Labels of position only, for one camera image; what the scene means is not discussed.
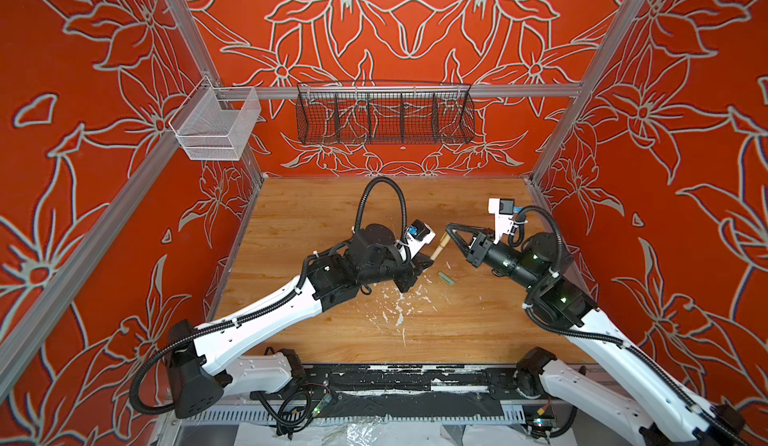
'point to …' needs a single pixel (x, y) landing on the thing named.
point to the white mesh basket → (206, 132)
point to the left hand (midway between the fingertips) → (430, 255)
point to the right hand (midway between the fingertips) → (442, 232)
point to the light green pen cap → (446, 278)
